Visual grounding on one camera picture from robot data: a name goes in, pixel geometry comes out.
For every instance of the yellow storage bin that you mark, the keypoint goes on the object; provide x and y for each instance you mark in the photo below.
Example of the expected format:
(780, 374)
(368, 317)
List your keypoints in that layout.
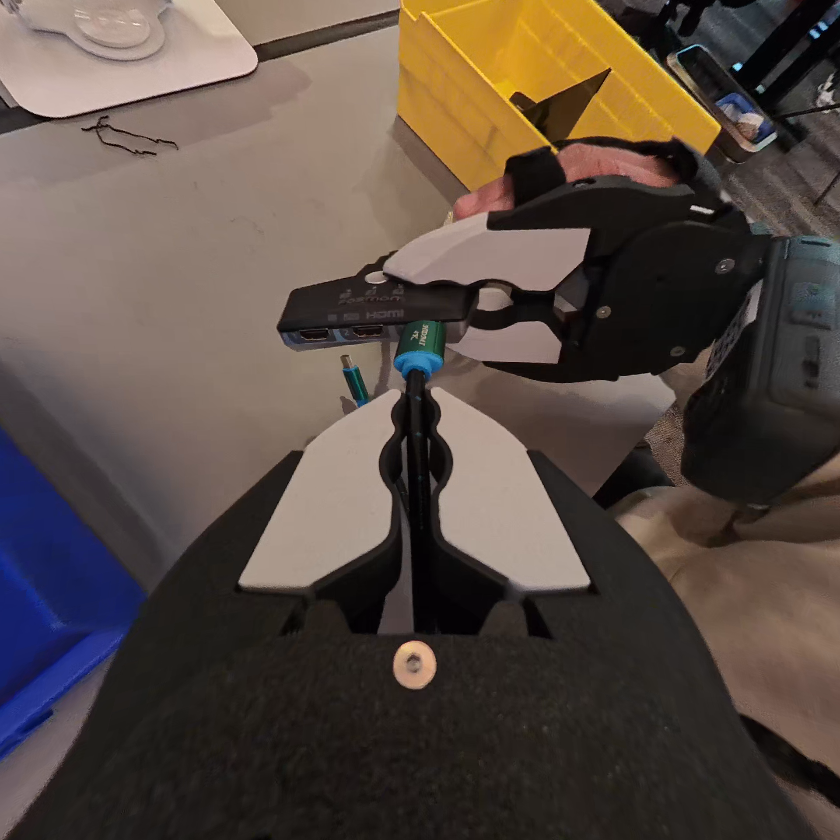
(459, 98)

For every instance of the white desk stand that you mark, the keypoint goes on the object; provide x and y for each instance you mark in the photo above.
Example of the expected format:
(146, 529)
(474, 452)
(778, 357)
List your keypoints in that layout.
(197, 59)

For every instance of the dark switch box with label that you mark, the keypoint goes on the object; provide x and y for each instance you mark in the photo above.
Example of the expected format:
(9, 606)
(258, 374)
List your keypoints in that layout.
(328, 308)

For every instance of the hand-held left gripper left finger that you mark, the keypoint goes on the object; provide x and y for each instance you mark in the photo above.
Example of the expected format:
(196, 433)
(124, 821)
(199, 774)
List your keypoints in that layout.
(328, 518)

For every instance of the blue storage bin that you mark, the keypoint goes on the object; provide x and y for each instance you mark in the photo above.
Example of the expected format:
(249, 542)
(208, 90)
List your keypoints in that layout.
(52, 590)

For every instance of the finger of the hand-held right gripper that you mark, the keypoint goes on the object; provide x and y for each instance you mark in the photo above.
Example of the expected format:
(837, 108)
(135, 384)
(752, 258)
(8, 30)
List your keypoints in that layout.
(472, 256)
(518, 344)

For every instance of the black divider of yellow bin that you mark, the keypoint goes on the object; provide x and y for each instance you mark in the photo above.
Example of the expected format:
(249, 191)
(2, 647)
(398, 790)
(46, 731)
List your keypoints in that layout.
(564, 111)

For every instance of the person's right hand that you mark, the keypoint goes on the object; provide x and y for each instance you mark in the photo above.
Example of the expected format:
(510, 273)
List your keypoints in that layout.
(610, 167)

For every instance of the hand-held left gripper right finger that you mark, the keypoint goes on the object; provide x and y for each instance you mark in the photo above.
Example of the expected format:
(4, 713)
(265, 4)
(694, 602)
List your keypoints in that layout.
(505, 518)

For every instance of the black twist tie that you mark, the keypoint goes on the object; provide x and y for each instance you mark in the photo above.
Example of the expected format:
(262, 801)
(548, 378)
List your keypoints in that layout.
(131, 137)

